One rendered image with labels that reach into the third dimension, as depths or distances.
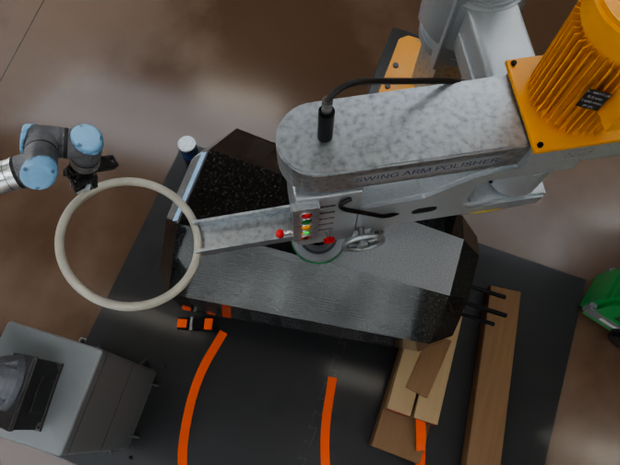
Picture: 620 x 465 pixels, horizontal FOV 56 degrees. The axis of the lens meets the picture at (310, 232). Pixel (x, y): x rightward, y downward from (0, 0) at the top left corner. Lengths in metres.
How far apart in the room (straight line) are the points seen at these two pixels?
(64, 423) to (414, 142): 1.61
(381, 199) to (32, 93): 2.69
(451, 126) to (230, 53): 2.43
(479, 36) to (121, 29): 2.59
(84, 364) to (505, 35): 1.89
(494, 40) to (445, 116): 0.52
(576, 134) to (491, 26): 0.58
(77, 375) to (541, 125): 1.81
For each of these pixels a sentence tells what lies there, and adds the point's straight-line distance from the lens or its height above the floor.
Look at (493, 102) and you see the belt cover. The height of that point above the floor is 1.74.
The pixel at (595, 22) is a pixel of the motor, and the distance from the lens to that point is 1.40.
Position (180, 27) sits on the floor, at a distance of 4.01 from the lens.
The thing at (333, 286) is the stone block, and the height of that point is 0.80.
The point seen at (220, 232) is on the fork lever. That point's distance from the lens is 2.14.
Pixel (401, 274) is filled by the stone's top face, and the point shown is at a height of 0.87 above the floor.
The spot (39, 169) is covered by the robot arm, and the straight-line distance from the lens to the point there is 1.71.
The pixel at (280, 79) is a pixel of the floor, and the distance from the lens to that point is 3.71.
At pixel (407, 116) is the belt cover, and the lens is 1.59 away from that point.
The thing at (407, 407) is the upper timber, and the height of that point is 0.25.
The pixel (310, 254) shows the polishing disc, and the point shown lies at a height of 0.91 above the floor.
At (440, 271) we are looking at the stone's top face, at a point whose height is 0.87.
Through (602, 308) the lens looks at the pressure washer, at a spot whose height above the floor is 0.21.
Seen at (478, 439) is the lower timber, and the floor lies 0.13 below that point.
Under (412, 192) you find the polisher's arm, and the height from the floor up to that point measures 1.44.
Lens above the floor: 3.09
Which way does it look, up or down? 71 degrees down
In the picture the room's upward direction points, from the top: 1 degrees clockwise
